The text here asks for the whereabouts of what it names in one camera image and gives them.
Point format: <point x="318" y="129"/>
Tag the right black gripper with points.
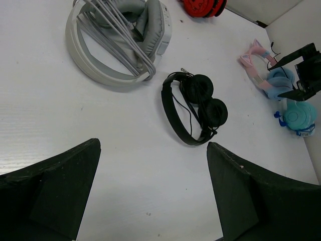
<point x="308" y="72"/>

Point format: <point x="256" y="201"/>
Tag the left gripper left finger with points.
<point x="47" y="200"/>

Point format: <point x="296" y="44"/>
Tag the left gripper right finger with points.
<point x="257" y="204"/>

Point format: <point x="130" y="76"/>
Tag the pink blue cat-ear headphones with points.
<point x="278" y="81"/>

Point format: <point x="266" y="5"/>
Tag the teal headphones in bag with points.
<point x="298" y="117"/>

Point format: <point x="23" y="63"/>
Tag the small black headphones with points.
<point x="194" y="94"/>

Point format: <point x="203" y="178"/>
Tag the red headphones at back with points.
<point x="204" y="8"/>

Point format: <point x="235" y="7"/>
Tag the grey white headphones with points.
<point x="136" y="33"/>

